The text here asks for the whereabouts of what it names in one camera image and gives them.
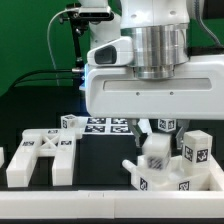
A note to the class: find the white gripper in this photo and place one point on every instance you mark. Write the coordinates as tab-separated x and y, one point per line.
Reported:
196	92

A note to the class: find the white chair seat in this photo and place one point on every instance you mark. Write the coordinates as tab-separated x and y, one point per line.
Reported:
175	178

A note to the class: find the white chair back frame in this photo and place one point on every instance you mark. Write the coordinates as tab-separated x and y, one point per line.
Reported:
57	143

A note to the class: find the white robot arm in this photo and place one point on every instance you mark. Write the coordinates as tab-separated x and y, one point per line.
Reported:
146	73

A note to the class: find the white front fence bar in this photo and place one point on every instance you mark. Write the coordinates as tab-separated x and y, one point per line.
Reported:
110	204

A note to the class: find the white left fence piece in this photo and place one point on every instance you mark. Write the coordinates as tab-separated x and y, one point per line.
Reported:
1	156

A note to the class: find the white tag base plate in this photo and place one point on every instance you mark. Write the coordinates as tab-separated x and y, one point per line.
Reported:
104	126

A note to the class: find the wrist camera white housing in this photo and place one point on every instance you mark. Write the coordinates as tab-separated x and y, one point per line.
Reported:
118	52

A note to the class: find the black camera stand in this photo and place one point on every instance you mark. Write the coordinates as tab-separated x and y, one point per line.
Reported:
78	27

